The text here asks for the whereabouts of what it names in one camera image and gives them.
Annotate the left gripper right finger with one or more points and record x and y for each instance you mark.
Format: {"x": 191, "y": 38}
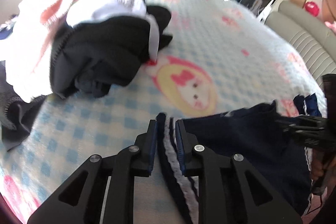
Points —
{"x": 231, "y": 190}

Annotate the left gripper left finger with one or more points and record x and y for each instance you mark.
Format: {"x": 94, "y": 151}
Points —
{"x": 101, "y": 190}

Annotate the navy sailor garment white trim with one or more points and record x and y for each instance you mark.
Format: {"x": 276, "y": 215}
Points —
{"x": 252, "y": 133}

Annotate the black and white clothes pile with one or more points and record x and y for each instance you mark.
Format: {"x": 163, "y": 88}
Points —
{"x": 64, "y": 46}

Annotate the beige padded headboard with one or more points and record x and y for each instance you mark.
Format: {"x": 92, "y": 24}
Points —
{"x": 311, "y": 38}

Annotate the blue checkered cartoon blanket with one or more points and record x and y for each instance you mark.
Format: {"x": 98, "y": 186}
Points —
{"x": 221, "y": 58}

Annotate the red plush toy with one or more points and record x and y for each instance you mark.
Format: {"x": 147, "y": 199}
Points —
{"x": 312, "y": 8}

